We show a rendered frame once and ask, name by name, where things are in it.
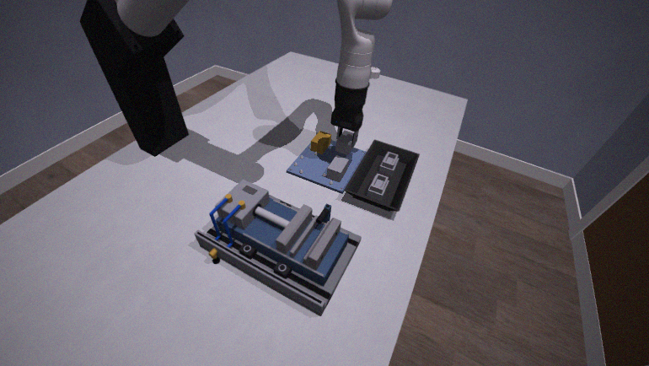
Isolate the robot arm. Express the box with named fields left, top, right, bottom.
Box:
left=115, top=0, right=393, bottom=66

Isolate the yellow brass block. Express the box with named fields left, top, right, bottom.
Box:
left=311, top=131, right=331, bottom=154

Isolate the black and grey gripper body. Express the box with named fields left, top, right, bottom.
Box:
left=331, top=60, right=380, bottom=132

